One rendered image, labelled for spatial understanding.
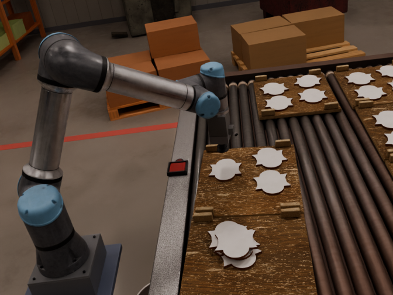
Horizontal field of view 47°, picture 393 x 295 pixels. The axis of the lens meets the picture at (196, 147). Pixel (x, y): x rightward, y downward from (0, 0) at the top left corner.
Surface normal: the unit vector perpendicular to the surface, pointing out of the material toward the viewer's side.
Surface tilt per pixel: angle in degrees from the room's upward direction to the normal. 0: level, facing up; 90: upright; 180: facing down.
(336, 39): 90
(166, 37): 90
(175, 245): 0
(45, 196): 6
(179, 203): 0
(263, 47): 90
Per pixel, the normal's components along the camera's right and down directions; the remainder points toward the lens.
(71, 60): 0.01, -0.10
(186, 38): 0.16, 0.48
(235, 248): -0.15, -0.85
